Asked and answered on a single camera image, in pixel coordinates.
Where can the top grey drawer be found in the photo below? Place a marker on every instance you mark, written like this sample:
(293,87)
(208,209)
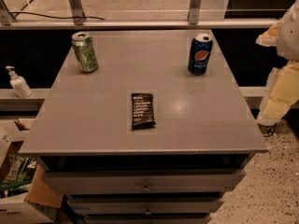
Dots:
(143,182)

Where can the green soda can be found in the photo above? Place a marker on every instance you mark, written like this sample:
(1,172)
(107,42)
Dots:
(83,47)

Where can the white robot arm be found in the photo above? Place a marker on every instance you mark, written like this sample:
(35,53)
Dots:
(288,34)

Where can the grey drawer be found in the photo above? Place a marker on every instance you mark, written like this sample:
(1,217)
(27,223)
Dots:
(146,205)
(143,182)

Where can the grey drawer cabinet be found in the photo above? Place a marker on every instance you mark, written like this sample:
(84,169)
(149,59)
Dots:
(142,140)

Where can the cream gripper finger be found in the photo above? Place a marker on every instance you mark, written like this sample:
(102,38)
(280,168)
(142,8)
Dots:
(269,37)
(281,92)

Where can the metal window frame rail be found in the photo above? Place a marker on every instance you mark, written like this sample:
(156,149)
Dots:
(130,14)

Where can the open cardboard box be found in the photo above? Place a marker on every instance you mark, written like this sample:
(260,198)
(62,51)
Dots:
(24,196)

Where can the white pump soap bottle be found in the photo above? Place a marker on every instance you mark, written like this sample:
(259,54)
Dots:
(18,83)

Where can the black rxbar chocolate wrapper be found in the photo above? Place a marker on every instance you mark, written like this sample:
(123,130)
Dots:
(142,111)

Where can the blue pepsi can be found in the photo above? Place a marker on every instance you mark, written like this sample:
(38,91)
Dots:
(200,51)

